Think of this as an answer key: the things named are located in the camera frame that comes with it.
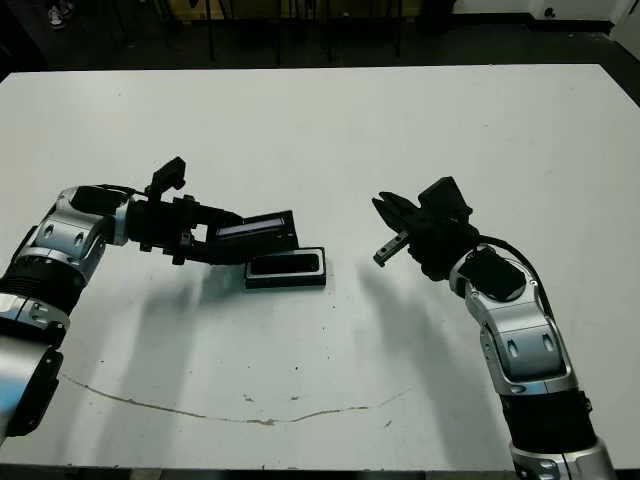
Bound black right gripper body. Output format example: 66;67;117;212
373;207;481;281

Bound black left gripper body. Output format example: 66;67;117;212
128;195;209;266

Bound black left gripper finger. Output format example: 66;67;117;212
189;242;251;266
199;204;246;231

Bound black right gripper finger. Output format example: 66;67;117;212
379;192;421;234
372;197;409;234

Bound black box lid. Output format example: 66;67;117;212
214;209;300;266

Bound black slim camera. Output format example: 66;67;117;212
251;252;321;276

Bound black box white insert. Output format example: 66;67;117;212
244;246;328;291

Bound black office chair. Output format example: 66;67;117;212
205;0;284;66
324;0;404;64

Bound white sneaker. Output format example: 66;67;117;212
48;2;75;30

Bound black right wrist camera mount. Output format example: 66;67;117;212
417;176;474;221

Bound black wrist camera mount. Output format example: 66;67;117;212
151;156;188;204
417;176;474;221

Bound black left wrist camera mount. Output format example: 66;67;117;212
151;156;188;204

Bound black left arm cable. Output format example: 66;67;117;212
97;182;151;197

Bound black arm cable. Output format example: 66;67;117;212
97;182;151;197
477;234;551;301

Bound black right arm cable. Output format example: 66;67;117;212
477;234;551;301

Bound wooden crate green straps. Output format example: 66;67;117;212
169;0;281;21

